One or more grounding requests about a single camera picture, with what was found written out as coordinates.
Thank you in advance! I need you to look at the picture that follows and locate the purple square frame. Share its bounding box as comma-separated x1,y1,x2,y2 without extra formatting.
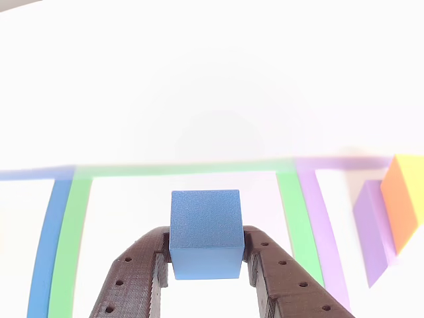
293,155,395,312

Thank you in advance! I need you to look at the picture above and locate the purple flat block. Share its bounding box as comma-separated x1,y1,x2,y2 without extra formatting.
352,180,396,289

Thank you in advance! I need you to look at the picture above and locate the orange flat block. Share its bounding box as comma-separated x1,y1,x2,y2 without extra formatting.
380,154,424,256

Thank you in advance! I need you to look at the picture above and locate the green square frame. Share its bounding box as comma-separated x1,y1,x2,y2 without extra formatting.
48,158,327,318

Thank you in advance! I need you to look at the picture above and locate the small blue cube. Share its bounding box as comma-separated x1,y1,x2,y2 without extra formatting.
168,189,246,281

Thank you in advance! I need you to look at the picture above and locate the blue square frame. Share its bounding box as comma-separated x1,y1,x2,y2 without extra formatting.
0,165,77,318

